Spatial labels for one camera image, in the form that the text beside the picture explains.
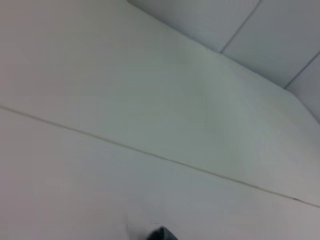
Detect blue denim shorts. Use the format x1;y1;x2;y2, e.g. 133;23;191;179
146;225;179;240

